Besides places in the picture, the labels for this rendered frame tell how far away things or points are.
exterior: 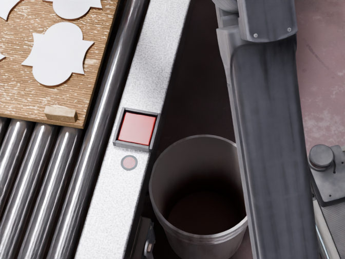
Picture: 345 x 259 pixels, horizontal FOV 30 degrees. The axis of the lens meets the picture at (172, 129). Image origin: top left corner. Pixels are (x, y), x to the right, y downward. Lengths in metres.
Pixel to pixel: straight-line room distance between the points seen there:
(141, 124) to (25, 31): 0.32
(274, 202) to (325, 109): 1.76
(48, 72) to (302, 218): 0.80
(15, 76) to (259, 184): 0.82
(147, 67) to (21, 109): 0.26
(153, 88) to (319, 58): 1.24
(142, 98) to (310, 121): 1.12
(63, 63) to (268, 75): 0.79
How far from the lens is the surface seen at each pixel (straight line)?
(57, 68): 1.27
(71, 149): 1.21
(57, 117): 1.21
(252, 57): 0.52
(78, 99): 1.23
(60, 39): 1.31
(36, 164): 1.21
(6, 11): 1.38
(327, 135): 2.25
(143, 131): 1.19
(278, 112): 0.53
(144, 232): 1.22
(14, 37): 1.34
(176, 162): 1.88
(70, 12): 1.34
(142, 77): 1.26
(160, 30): 1.32
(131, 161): 1.18
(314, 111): 2.29
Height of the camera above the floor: 1.99
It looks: 63 degrees down
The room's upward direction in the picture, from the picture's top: 6 degrees counter-clockwise
